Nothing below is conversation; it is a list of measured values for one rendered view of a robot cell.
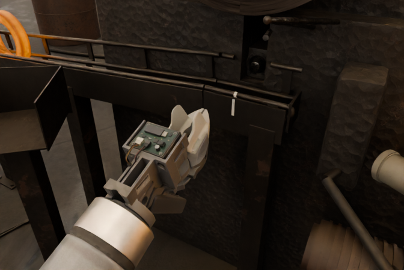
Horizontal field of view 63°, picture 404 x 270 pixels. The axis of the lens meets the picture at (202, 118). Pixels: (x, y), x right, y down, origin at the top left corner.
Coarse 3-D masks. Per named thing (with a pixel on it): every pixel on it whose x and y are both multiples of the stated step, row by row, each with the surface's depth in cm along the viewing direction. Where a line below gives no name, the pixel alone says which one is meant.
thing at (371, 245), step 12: (336, 168) 66; (324, 180) 64; (336, 192) 62; (348, 204) 60; (348, 216) 59; (360, 228) 58; (360, 240) 57; (372, 240) 56; (372, 252) 55; (384, 264) 53
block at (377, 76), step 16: (352, 64) 62; (368, 64) 62; (352, 80) 57; (368, 80) 57; (384, 80) 57; (336, 96) 60; (352, 96) 58; (368, 96) 57; (336, 112) 61; (352, 112) 59; (368, 112) 58; (336, 128) 62; (352, 128) 61; (368, 128) 59; (336, 144) 64; (352, 144) 62; (368, 144) 62; (320, 160) 67; (336, 160) 65; (352, 160) 64; (320, 176) 69; (352, 176) 65
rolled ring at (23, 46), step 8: (0, 16) 105; (8, 16) 105; (8, 24) 105; (16, 24) 105; (16, 32) 105; (24, 32) 107; (0, 40) 115; (16, 40) 106; (24, 40) 107; (0, 48) 115; (16, 48) 108; (24, 48) 107; (24, 56) 109
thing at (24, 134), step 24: (0, 72) 83; (24, 72) 83; (48, 72) 84; (0, 96) 86; (24, 96) 87; (48, 96) 73; (0, 120) 85; (24, 120) 83; (48, 120) 73; (0, 144) 75; (24, 144) 74; (48, 144) 72; (24, 168) 82; (24, 192) 86; (48, 192) 91; (48, 216) 91; (48, 240) 96
